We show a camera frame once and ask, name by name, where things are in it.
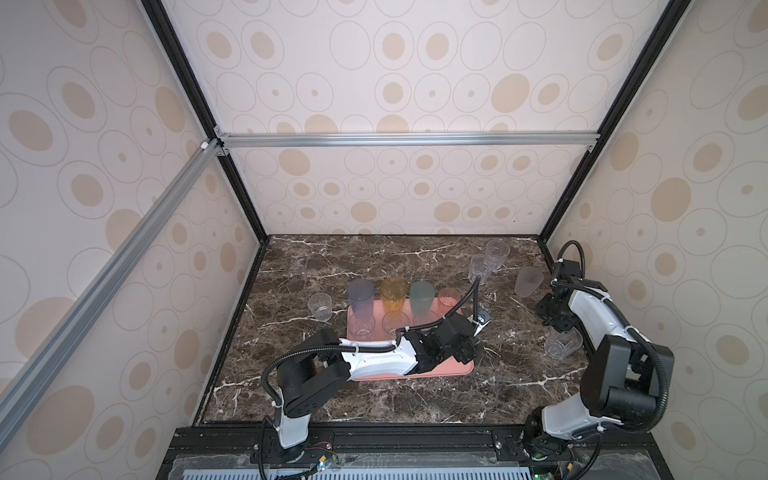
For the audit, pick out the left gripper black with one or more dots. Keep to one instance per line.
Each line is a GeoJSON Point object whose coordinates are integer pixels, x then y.
{"type": "Point", "coordinates": [468, 353]}

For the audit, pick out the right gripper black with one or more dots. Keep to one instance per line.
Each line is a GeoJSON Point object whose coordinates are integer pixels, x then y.
{"type": "Point", "coordinates": [545, 309]}

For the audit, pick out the green frosted tumbler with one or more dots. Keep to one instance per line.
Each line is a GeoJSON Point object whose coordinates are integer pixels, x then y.
{"type": "Point", "coordinates": [421, 296]}

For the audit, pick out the clear faceted glass front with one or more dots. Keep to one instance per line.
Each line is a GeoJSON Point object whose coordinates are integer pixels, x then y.
{"type": "Point", "coordinates": [394, 320]}

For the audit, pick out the clear faceted glass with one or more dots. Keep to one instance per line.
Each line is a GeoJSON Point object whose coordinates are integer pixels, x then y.
{"type": "Point", "coordinates": [394, 320]}
{"type": "Point", "coordinates": [361, 328]}

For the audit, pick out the pink plastic tray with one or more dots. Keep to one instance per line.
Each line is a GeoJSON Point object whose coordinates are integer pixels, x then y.
{"type": "Point", "coordinates": [389, 358]}

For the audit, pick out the yellow transparent tumbler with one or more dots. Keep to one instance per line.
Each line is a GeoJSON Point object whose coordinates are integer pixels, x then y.
{"type": "Point", "coordinates": [393, 293]}

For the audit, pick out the grey frosted tumbler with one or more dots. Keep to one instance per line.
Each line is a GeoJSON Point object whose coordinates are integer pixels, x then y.
{"type": "Point", "coordinates": [360, 294]}

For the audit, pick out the small clear cup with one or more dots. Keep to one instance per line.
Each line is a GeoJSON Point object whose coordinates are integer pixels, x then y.
{"type": "Point", "coordinates": [320, 306]}

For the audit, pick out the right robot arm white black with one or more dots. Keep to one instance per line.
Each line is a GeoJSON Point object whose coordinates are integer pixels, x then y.
{"type": "Point", "coordinates": [626, 385]}

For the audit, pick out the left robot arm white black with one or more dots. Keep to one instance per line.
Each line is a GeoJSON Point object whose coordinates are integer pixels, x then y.
{"type": "Point", "coordinates": [303, 380]}

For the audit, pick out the frosted white cup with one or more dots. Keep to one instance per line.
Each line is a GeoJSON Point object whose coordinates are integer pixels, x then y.
{"type": "Point", "coordinates": [528, 280]}

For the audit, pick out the silver aluminium side bar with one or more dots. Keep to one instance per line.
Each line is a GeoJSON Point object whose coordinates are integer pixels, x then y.
{"type": "Point", "coordinates": [48, 360]}

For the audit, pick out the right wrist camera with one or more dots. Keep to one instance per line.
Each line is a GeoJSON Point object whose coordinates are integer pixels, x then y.
{"type": "Point", "coordinates": [567, 274]}

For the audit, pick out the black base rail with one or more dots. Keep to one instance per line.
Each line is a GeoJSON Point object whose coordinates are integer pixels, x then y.
{"type": "Point", "coordinates": [402, 451]}

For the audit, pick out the black frame post right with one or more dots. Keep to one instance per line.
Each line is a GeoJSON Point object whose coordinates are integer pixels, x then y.
{"type": "Point", "coordinates": [649, 55]}

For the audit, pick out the black frame post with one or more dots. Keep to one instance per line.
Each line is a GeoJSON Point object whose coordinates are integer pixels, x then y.
{"type": "Point", "coordinates": [649, 55]}
{"type": "Point", "coordinates": [160, 22]}

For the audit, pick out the black frame post left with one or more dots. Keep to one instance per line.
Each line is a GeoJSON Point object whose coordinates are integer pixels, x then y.
{"type": "Point", "coordinates": [160, 22]}

